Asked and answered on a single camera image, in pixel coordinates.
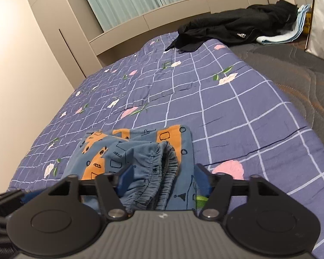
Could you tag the blue pants with orange vehicles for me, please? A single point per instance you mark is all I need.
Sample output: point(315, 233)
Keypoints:
point(162, 161)

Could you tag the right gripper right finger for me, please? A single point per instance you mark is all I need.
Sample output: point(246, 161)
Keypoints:
point(257, 215)

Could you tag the purple checked floral quilt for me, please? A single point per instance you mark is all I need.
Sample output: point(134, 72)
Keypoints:
point(233, 111)

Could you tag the black clothing pile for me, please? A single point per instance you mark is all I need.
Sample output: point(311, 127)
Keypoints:
point(235, 27)

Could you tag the light blue folded towels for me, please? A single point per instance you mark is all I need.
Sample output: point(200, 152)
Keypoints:
point(288, 35)

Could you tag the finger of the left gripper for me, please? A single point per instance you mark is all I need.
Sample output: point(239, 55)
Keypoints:
point(27, 195)

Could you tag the beige wardrobe and window unit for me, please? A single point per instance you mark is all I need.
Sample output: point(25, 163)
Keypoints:
point(82, 47)

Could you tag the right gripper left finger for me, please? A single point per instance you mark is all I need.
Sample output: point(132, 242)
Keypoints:
point(67, 217)

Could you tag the yellow package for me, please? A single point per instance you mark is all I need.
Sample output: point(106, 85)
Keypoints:
point(307, 23)

